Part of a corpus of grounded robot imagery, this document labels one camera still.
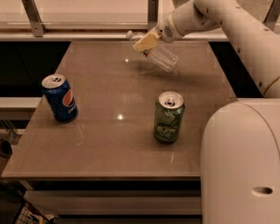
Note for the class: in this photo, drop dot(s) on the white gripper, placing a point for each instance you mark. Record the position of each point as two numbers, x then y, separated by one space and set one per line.
165 32

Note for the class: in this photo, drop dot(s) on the clear plastic water bottle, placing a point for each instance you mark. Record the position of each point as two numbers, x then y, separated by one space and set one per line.
159 56

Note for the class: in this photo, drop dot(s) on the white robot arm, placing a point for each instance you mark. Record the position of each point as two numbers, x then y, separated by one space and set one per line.
240 150

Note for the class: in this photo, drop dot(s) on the green soda can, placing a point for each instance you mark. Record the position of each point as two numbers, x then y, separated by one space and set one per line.
169 110

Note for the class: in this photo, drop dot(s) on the blue Pepsi can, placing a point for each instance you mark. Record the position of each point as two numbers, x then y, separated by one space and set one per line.
60 97

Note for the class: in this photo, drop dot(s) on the dark round bin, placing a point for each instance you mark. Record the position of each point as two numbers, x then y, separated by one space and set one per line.
5 149

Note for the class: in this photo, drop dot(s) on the black equipment with keypad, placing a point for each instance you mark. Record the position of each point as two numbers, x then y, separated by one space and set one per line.
11 202

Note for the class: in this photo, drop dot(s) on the middle metal railing bracket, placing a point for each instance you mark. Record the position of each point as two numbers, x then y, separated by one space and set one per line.
152 13

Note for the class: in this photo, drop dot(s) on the metal railing bracket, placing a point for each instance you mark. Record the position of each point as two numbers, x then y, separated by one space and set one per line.
37 26
272 15
152 13

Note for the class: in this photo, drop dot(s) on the left metal railing bracket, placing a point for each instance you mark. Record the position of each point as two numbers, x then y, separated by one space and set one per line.
37 26

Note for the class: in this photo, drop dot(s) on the right metal railing bracket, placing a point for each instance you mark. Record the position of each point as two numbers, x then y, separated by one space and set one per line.
272 15

